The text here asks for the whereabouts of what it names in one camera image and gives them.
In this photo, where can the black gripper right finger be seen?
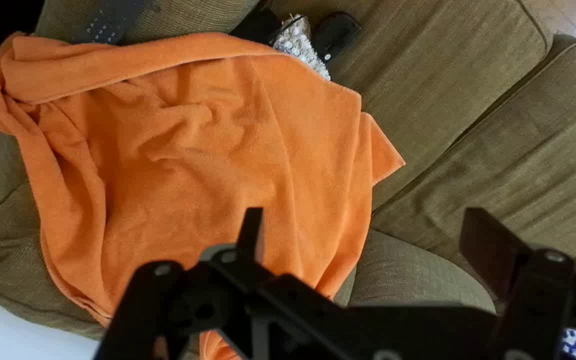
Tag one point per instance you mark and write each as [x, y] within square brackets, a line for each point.
[493, 251]

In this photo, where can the orange cloth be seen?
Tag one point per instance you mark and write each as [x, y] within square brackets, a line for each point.
[157, 150]

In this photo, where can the white and blue pillow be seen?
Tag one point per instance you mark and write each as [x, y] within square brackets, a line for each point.
[294, 41]

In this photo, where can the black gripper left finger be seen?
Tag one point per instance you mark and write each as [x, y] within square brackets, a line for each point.
[250, 232]

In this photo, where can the black computer mouse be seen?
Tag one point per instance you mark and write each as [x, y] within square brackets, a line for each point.
[334, 33]

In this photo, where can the black power adapter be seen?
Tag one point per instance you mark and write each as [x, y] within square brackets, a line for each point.
[258, 27]

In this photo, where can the black remote control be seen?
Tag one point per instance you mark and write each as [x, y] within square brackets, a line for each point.
[110, 20]

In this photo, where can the olive green sofa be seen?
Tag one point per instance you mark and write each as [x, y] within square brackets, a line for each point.
[481, 100]

